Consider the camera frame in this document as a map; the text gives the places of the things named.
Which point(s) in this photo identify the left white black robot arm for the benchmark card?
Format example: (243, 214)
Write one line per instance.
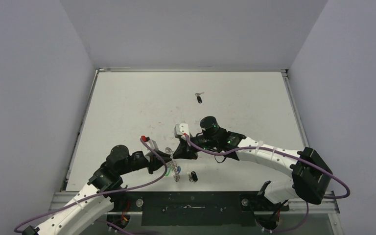
(100, 194)

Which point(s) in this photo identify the key with black tag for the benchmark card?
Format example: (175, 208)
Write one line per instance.
(198, 97)
(192, 176)

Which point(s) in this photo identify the aluminium frame rail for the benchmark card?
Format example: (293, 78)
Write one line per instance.
(58, 201)

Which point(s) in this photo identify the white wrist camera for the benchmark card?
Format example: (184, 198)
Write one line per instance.
(181, 131)
(149, 144)

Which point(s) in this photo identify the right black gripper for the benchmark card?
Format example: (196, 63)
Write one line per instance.
(187, 149)

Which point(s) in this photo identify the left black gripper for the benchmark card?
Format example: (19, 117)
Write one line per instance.
(157, 158)

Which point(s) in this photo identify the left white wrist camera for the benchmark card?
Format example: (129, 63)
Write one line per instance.
(149, 144)

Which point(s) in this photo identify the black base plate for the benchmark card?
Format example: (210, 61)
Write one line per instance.
(199, 217)

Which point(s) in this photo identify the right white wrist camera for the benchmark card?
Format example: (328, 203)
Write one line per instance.
(181, 131)

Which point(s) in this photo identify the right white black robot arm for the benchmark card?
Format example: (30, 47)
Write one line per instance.
(308, 175)

